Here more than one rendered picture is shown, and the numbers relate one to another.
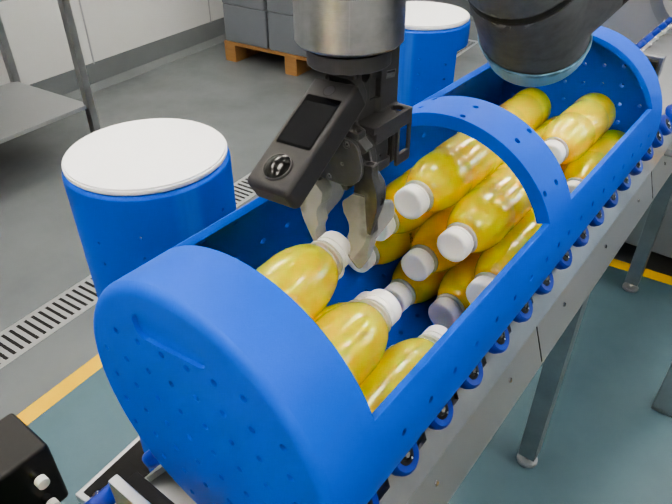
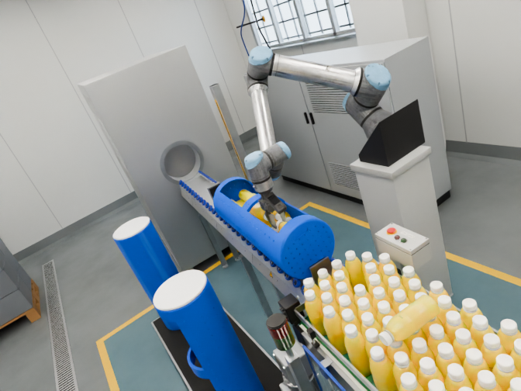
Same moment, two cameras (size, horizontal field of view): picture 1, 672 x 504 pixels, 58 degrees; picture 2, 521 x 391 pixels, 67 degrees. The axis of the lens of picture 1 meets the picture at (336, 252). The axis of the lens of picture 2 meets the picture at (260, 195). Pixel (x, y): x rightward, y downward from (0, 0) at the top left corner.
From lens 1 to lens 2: 1.55 m
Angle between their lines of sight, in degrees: 49
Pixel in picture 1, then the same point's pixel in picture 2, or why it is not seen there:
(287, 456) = (324, 228)
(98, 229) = (200, 310)
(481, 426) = not seen: hidden behind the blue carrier
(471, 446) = not seen: hidden behind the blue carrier
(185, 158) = (192, 278)
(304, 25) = (265, 186)
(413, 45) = (145, 235)
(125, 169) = (188, 291)
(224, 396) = (312, 231)
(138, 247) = (211, 305)
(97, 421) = not seen: outside the picture
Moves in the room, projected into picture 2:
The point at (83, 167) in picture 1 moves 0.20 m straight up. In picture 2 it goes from (179, 302) to (160, 268)
